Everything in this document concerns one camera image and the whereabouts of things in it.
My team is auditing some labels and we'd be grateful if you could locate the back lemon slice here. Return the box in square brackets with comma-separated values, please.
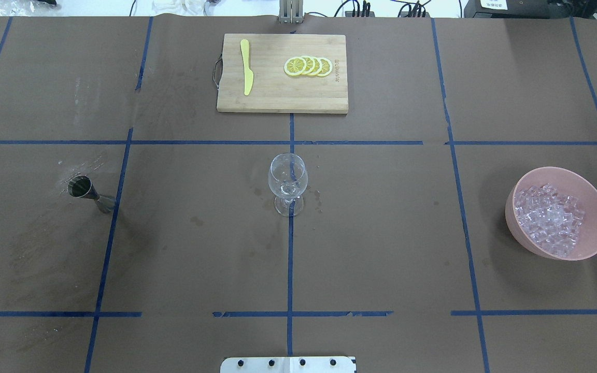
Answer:
[317, 57, 333, 77]

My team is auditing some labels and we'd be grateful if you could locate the clear wine glass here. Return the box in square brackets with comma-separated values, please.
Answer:
[267, 153, 308, 217]

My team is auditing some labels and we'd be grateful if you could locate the yellow plastic knife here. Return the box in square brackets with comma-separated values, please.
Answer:
[240, 39, 255, 95]

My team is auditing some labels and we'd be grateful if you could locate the aluminium frame post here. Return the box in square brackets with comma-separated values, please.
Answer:
[279, 0, 305, 24]

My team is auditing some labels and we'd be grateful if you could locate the pink bowl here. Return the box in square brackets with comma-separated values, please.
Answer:
[505, 167, 597, 261]

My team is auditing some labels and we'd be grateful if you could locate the bamboo cutting board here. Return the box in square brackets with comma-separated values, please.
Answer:
[217, 33, 350, 115]

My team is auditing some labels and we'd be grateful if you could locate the clear ice cubes pile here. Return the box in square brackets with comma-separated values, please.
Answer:
[513, 183, 586, 257]

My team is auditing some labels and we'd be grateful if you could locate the steel cocktail jigger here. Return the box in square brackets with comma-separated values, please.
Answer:
[68, 175, 116, 214]

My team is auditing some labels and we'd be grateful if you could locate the metal base plate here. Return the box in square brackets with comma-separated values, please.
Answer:
[220, 356, 357, 372]

